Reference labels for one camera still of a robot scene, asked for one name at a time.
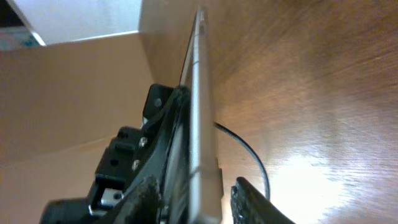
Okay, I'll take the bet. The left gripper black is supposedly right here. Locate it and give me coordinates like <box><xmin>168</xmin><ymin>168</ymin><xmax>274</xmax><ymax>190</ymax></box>
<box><xmin>40</xmin><ymin>85</ymin><xmax>190</xmax><ymax>223</ymax></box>

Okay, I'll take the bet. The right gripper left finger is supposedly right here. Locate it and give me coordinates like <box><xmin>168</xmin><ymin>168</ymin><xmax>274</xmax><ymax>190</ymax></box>
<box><xmin>94</xmin><ymin>175</ymin><xmax>160</xmax><ymax>224</ymax></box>

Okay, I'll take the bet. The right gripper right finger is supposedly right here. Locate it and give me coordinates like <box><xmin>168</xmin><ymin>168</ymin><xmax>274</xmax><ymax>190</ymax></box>
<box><xmin>230</xmin><ymin>177</ymin><xmax>294</xmax><ymax>224</ymax></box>

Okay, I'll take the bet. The brown cardboard panel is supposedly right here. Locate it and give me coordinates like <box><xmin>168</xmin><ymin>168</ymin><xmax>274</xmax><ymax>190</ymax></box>
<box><xmin>1</xmin><ymin>34</ymin><xmax>153</xmax><ymax>167</ymax></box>

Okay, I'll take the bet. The black charger cable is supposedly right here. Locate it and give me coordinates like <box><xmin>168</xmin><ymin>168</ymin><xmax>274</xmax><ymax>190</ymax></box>
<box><xmin>213</xmin><ymin>121</ymin><xmax>271</xmax><ymax>201</ymax></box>

